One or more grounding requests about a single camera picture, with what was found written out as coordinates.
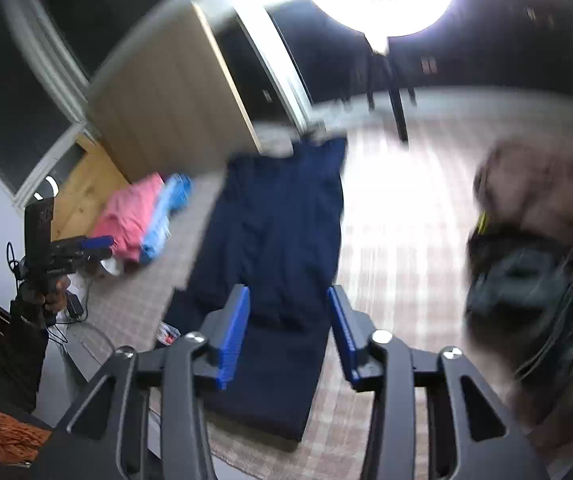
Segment black power adapter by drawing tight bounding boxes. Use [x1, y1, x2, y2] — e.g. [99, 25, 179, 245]
[66, 291, 87, 321]

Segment pine wood board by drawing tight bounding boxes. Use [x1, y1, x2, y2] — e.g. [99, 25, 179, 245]
[49, 132, 132, 246]

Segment orange cloth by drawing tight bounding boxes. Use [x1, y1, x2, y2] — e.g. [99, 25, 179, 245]
[0, 400, 52, 466]

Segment brown garment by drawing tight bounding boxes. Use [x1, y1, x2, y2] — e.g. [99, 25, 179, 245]
[474, 132, 573, 271]

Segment black cable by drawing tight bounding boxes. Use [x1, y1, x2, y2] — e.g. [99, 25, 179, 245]
[46, 317, 114, 361]

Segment black bag with yellow print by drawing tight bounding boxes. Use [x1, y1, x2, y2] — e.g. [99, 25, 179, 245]
[464, 210, 573, 346]

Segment person's left hand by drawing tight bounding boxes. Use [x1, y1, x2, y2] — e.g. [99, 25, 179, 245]
[29, 275, 73, 328]

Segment light blue folded clothes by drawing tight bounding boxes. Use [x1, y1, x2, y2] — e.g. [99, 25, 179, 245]
[139, 173, 193, 266]

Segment navy blue garment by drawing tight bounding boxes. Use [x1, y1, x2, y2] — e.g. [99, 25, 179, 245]
[164, 135, 350, 443]

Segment white framed window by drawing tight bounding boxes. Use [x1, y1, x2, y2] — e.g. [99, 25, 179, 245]
[0, 0, 97, 211]

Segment white framed glass door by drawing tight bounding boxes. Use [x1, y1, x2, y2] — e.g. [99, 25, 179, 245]
[211, 5, 322, 136]

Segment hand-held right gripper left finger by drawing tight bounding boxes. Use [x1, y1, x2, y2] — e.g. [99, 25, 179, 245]
[36, 284, 251, 480]

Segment black light stand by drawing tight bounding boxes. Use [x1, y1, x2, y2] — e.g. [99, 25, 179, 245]
[361, 30, 420, 143]

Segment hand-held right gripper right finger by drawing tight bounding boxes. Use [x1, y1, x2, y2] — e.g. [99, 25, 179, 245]
[327, 285, 552, 480]

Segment small colourful packet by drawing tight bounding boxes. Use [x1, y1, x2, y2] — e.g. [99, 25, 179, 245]
[156, 321, 181, 347]

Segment light wooden wardrobe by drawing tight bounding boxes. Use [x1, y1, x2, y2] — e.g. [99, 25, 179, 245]
[86, 2, 267, 186]

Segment pink folded clothes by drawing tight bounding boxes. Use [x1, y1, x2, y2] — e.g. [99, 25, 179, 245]
[91, 172, 167, 266]

